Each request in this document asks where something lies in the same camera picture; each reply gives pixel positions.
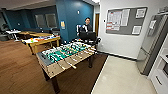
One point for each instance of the black office chair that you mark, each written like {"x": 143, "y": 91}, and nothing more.
{"x": 91, "y": 37}

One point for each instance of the small white table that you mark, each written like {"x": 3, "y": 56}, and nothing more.
{"x": 13, "y": 31}

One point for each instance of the stainless steel refrigerator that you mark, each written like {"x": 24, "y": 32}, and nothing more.
{"x": 150, "y": 46}

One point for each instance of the interior glass window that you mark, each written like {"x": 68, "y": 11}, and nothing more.
{"x": 40, "y": 20}
{"x": 51, "y": 20}

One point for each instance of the white paper sheet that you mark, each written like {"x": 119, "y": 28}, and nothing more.
{"x": 136, "y": 30}
{"x": 125, "y": 17}
{"x": 152, "y": 24}
{"x": 114, "y": 20}
{"x": 140, "y": 13}

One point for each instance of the long yellow wooden table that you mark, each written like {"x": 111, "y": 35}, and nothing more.
{"x": 40, "y": 34}

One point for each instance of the man in dark shirt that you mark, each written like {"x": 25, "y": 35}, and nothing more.
{"x": 87, "y": 26}

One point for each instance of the white drawer unit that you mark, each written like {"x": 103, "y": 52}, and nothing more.
{"x": 160, "y": 78}

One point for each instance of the yellow-legged white gaming table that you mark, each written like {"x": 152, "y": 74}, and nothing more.
{"x": 41, "y": 41}

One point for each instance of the grey notice board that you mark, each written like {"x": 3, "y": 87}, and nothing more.
{"x": 131, "y": 21}

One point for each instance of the foosball table with green field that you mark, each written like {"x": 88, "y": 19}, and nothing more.
{"x": 63, "y": 56}

